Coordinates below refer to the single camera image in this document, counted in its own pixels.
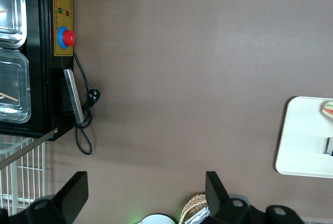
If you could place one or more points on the red emergency stop button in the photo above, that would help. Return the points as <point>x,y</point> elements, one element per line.
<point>68,37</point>

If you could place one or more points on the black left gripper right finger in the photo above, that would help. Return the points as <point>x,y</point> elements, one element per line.
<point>217,198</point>

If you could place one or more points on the stacked foil containers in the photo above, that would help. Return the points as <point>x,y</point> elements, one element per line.
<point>199,216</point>

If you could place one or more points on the silver metal lever bar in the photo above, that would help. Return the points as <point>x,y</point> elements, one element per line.
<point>26,150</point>

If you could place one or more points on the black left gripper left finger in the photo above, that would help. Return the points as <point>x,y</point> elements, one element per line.
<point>70,198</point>

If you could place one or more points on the cream plastic tray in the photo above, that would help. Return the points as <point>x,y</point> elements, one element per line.
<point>299,141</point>

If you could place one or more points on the triangular wrapped sandwich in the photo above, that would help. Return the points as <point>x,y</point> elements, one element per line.
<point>328,109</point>

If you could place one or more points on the wicker basket with foil containers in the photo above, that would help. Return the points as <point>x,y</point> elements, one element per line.
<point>193,203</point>

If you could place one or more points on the foil tray with one stick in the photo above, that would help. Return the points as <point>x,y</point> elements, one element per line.
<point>11,3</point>

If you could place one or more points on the black sealing machine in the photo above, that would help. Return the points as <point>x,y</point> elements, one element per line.
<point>44,78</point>

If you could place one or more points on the thin wooden stick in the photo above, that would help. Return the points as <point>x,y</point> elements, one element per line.
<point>3,11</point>
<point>10,96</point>

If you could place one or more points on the foil tray with crossed sticks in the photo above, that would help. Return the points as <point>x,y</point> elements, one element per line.
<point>13,83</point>

